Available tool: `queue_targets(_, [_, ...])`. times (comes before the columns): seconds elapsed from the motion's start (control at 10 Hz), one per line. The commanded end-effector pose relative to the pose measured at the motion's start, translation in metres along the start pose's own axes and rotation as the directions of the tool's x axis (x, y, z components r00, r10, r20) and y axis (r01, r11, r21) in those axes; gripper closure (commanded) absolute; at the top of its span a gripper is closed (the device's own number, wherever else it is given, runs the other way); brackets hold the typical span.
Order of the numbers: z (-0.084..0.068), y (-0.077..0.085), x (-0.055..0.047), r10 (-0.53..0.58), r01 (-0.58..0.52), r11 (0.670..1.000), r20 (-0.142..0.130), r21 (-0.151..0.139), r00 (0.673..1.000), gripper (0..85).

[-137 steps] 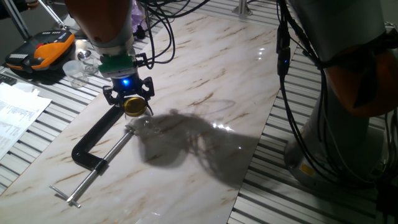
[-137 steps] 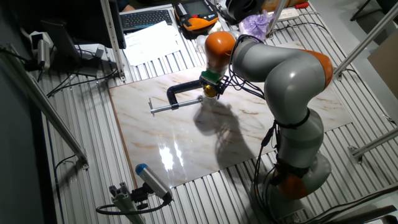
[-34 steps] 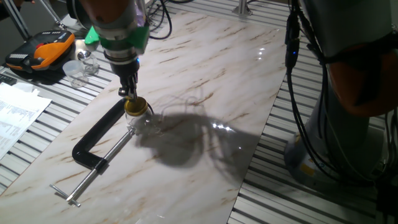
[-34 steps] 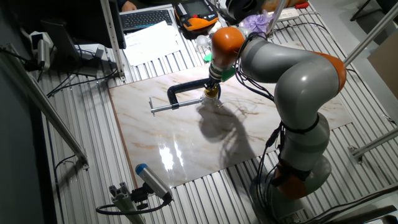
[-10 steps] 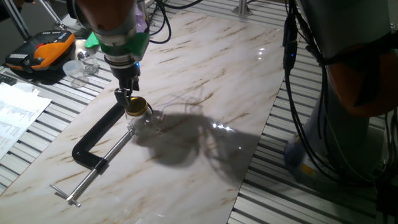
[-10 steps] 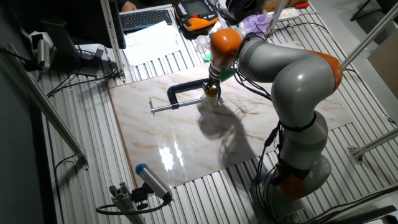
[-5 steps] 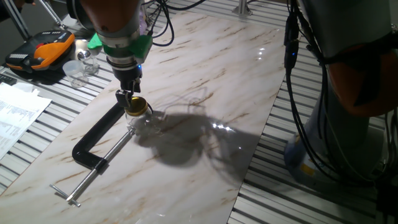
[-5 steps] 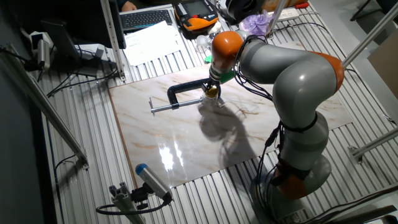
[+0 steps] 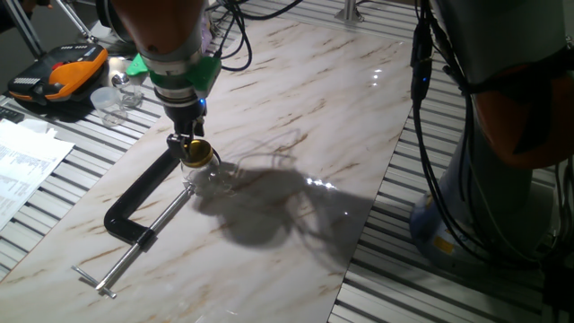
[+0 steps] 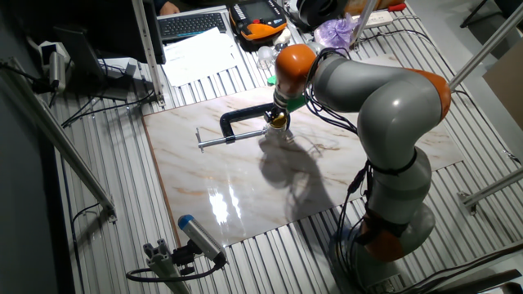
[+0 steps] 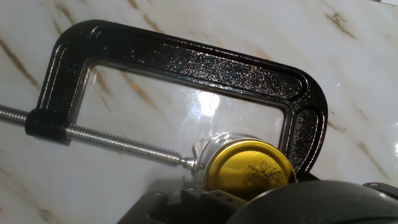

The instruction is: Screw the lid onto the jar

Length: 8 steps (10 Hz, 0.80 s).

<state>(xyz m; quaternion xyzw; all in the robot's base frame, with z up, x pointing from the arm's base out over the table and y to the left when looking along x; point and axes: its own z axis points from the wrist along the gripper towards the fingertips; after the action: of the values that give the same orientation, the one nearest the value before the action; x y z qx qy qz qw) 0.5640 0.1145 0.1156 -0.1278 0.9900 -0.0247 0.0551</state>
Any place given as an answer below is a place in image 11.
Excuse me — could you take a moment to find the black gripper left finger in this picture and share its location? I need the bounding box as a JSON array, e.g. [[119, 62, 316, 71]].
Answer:
[[116, 185, 248, 224]]

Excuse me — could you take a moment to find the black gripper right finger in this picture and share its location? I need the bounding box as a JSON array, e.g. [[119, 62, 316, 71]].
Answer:
[[297, 170, 398, 200]]

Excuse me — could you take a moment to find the gold metal jar lid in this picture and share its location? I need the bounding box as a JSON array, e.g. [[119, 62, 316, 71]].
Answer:
[[203, 139, 298, 202]]

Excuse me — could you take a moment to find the clear glass jar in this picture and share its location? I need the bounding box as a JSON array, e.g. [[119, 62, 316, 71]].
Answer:
[[192, 132, 265, 187]]

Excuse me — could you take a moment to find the marble pattern board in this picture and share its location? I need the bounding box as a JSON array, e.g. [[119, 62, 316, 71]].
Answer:
[[0, 0, 398, 224]]

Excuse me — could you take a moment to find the black metal C-clamp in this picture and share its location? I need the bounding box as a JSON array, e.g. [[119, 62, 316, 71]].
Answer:
[[0, 19, 329, 181]]

